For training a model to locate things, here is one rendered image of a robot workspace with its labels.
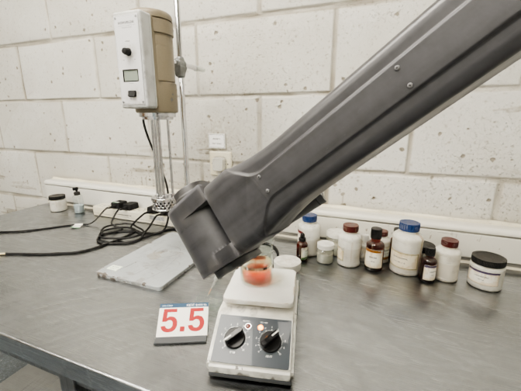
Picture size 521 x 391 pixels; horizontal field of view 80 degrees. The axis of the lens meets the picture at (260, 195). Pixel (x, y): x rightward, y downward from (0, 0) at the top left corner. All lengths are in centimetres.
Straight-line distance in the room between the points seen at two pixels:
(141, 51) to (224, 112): 40
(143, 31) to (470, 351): 87
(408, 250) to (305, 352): 39
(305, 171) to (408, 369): 45
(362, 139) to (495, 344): 58
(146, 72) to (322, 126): 61
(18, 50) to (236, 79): 106
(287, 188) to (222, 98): 90
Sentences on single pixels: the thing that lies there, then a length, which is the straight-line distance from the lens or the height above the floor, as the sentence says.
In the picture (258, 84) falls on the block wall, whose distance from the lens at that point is 104.
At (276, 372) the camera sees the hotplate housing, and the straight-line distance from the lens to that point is 52.
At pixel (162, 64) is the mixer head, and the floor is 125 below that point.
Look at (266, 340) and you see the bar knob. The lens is 51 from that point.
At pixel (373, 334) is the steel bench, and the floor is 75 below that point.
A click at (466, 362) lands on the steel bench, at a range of 65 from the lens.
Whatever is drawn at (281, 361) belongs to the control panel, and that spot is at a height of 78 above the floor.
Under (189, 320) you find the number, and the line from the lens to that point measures 63.
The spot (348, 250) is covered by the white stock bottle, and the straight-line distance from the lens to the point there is 84.
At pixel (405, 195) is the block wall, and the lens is 98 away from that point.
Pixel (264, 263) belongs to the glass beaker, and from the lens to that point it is 55.
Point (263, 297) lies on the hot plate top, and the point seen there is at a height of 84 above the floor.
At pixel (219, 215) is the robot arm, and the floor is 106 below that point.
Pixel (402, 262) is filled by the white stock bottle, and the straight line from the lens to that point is 85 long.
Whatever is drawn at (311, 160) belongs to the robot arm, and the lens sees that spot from 20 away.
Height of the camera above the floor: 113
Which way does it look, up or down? 14 degrees down
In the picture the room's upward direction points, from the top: straight up
